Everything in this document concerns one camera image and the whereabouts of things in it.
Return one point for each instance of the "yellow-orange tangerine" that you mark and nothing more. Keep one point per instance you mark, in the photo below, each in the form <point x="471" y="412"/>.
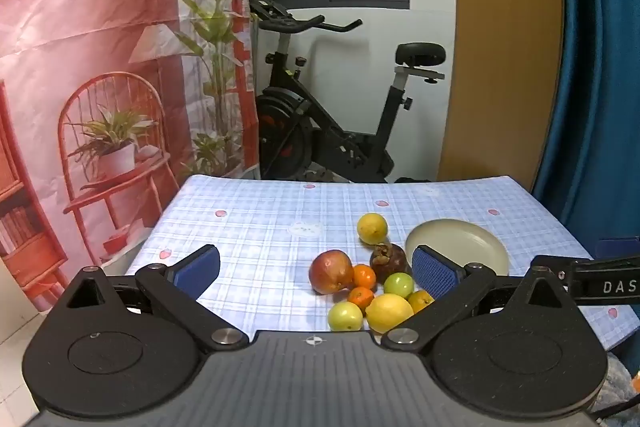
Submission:
<point x="419" y="299"/>

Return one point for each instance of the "dark purple mangosteen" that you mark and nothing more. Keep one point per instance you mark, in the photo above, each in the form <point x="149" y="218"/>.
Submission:
<point x="392" y="259"/>

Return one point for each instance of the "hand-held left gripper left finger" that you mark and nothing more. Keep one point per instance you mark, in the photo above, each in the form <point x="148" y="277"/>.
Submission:
<point x="200" y="268"/>

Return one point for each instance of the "grey patterned cloth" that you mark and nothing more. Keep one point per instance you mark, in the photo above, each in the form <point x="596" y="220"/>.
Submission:
<point x="620" y="377"/>

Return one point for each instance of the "yellow-green jujube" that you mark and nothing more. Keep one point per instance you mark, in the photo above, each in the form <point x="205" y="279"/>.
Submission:
<point x="345" y="316"/>

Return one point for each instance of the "green jujube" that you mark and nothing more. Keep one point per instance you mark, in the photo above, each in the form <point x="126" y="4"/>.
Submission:
<point x="398" y="285"/>

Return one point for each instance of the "brown wooden board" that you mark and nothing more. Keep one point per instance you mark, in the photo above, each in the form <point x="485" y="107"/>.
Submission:
<point x="500" y="57"/>

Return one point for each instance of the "small orange tangerine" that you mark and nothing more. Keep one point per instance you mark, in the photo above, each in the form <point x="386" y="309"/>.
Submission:
<point x="365" y="277"/>
<point x="361" y="298"/>

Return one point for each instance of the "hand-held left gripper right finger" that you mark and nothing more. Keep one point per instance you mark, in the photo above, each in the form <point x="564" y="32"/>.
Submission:
<point x="435" y="273"/>

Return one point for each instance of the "red apple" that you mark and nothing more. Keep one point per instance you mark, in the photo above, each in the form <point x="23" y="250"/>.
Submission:
<point x="330" y="272"/>

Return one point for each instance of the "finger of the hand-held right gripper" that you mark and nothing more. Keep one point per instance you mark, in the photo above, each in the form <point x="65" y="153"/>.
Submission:
<point x="600" y="284"/>
<point x="620" y="248"/>

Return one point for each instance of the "dark blue curtain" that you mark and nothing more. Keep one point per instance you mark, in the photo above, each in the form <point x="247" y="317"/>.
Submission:
<point x="600" y="82"/>

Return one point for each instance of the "beige round plate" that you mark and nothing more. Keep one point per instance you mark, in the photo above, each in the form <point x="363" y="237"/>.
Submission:
<point x="460" y="241"/>

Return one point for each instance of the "black exercise bike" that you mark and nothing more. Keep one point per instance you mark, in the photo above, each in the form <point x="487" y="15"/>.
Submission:
<point x="295" y="127"/>

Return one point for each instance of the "red printed backdrop cloth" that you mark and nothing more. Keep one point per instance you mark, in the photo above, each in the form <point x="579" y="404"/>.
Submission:
<point x="100" y="32"/>

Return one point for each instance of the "blue checked tablecloth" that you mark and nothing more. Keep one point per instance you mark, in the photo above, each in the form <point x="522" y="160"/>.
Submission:
<point x="250" y="227"/>

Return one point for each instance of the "black bag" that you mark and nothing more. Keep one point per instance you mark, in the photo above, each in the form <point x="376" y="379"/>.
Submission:
<point x="412" y="180"/>

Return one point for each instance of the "yellow lemon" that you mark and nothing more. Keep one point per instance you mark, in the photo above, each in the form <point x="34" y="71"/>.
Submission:
<point x="390" y="313"/>
<point x="372" y="228"/>

